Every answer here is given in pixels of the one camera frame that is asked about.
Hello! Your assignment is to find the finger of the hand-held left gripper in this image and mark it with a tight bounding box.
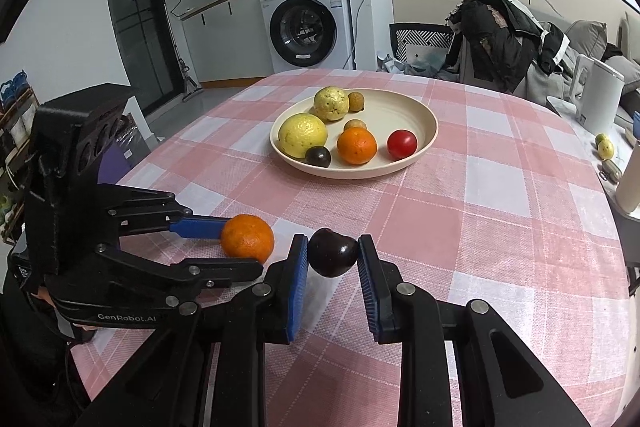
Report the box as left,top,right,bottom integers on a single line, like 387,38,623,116
95,243,265,303
97,184,228,240

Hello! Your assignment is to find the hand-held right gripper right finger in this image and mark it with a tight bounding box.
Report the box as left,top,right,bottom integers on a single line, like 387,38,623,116
356,234,593,427

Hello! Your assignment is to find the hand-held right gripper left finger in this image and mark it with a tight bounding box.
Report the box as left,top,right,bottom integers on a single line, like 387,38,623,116
75,233,309,427

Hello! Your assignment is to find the orange mandarin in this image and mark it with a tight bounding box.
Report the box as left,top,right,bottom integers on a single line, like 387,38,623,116
336,127,378,166
220,214,276,265

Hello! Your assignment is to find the dark purple plum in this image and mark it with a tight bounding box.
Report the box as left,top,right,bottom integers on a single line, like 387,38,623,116
307,228,359,279
304,145,332,169

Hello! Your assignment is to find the red tomato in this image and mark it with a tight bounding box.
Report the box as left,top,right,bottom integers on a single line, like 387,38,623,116
387,130,418,160

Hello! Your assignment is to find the bumpy yellow guava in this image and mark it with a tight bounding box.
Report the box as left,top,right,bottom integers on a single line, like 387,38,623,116
313,86,350,124

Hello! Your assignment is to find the cream round plate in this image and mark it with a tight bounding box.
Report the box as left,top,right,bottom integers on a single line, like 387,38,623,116
269,87,439,180

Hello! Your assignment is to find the purple object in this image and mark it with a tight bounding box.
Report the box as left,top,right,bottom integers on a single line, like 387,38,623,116
97,142,136,188

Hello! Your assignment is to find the shoe rack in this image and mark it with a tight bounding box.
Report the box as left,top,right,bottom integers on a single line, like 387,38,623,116
0,69,41,248

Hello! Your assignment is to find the pink checkered tablecloth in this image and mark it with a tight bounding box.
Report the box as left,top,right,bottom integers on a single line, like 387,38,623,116
65,69,631,427

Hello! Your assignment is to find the yellow green guava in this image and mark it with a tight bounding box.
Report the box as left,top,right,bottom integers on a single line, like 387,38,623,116
278,112,329,159

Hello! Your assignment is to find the mop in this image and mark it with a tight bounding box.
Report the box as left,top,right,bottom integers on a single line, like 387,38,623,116
160,0,203,102

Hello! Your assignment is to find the dark glass door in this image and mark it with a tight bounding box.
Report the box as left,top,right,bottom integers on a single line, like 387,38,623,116
102,0,183,110

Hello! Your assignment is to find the white kitchen counter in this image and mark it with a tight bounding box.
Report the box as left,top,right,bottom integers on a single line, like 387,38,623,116
180,0,276,90

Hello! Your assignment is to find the white washing machine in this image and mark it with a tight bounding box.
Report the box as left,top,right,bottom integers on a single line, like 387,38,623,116
259,0,355,75

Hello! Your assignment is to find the black patterned basket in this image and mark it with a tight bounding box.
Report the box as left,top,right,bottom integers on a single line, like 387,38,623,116
389,23,453,62

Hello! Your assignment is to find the black jacket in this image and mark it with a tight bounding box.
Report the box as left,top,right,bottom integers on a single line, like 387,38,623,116
447,0,543,92

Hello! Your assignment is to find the white electric kettle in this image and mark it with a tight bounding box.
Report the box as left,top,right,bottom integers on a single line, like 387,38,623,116
565,53,626,135

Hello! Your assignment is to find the black and white garment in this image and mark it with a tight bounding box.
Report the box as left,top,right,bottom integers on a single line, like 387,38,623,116
537,22,571,75

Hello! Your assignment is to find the grey pillow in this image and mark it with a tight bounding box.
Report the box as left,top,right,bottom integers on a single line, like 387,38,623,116
565,19,608,58

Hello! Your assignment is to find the grey sofa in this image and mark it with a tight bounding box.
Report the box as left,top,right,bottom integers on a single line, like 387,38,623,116
525,7,640,128

